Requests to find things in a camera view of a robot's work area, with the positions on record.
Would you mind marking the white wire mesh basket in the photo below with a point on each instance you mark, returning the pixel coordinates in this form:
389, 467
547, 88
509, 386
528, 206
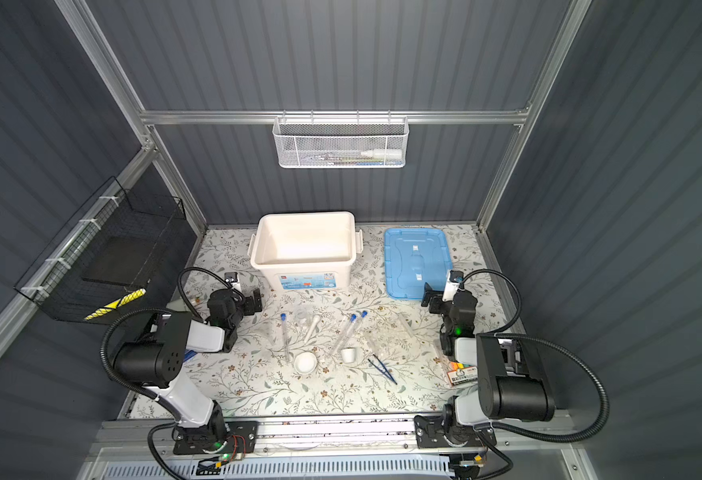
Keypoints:
336, 144

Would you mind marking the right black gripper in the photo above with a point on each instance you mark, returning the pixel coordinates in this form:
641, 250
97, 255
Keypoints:
436, 302

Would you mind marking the white bottle in basket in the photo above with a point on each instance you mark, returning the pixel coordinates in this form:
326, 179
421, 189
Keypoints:
383, 155

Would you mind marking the white ceramic mortar bowl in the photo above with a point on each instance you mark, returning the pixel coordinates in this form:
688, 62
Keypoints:
305, 363

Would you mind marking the blue plastic tweezers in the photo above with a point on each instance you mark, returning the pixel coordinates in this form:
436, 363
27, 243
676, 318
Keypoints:
377, 364

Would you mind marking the black wire wall basket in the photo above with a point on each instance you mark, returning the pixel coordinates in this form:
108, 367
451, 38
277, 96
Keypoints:
118, 253

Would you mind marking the blue capped test tube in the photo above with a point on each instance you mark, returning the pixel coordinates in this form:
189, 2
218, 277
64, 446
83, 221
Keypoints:
362, 316
345, 335
284, 328

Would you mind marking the floral patterned table mat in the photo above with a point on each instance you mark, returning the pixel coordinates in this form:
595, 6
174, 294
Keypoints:
254, 380

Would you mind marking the small white ceramic crucible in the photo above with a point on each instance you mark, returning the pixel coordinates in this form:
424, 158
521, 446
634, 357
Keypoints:
348, 355

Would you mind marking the pack of coloured markers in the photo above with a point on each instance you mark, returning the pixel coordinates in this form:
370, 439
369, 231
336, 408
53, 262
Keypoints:
461, 374

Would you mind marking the blue plastic bin lid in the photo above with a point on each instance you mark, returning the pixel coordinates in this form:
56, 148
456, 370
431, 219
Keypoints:
414, 257

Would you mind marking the clear plastic well plate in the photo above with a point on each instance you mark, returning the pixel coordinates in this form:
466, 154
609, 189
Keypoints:
389, 340

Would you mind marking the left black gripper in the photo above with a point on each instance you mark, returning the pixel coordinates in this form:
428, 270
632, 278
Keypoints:
249, 302

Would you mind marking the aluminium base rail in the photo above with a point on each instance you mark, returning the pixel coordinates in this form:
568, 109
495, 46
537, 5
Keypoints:
315, 435

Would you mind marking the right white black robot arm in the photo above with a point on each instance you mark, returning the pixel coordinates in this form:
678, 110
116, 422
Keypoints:
511, 382

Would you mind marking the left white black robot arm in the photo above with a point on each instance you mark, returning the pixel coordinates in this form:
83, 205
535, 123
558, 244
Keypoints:
144, 351

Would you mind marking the white plastic storage bin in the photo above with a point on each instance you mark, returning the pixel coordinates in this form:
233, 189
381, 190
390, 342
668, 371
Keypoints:
306, 251

